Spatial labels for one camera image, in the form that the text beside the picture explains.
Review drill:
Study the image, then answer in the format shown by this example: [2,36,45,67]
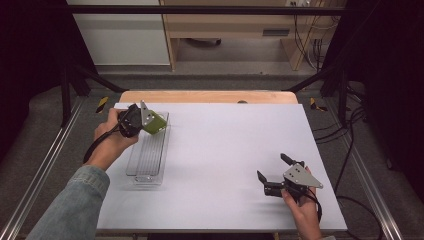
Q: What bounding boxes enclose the left hand-held gripper cable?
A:
[82,124,123,165]

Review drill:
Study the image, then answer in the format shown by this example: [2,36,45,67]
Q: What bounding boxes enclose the wooden desk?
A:
[159,0,346,72]

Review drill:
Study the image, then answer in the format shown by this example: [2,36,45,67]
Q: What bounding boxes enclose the wooden table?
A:
[119,89,299,105]

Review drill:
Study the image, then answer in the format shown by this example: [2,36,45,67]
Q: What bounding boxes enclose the clear plastic container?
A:
[125,111,172,187]

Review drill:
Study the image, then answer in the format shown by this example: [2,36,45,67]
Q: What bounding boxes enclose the right hand-held gripper cable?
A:
[305,191,324,223]

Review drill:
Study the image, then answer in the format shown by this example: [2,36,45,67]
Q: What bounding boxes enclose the person's right hand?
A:
[281,166,323,240]

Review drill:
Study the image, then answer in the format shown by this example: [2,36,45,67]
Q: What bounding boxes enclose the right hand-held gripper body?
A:
[263,161,324,203]

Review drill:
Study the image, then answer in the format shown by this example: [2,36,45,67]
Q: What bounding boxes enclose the cables under wooden desk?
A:
[292,14,336,71]

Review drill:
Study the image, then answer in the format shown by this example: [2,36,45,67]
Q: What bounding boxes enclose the aluminium floor rail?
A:
[0,99,85,240]
[324,99,405,240]

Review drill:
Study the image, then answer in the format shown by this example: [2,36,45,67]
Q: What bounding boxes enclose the white table board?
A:
[96,102,348,233]

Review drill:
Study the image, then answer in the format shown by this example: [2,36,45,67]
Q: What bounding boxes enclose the black metal frame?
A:
[59,4,352,128]

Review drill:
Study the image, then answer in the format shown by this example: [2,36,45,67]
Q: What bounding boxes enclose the black floor cables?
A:
[312,84,385,240]

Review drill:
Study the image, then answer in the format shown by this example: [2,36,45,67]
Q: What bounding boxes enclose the person's left hand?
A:
[84,107,140,172]

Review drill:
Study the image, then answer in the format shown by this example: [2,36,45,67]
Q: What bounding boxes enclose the white power strip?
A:
[285,0,312,8]

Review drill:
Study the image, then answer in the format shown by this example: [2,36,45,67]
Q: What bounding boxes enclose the white cabinet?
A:
[66,0,171,66]

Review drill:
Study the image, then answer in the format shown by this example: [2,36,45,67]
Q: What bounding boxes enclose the yellow black tape strip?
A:
[95,96,110,114]
[309,97,329,113]

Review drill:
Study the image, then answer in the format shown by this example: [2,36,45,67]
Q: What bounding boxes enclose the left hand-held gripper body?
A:
[117,99,158,139]

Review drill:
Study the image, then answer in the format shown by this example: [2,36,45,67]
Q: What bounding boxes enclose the hand-held gripper cable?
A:
[305,191,324,223]
[82,124,123,165]

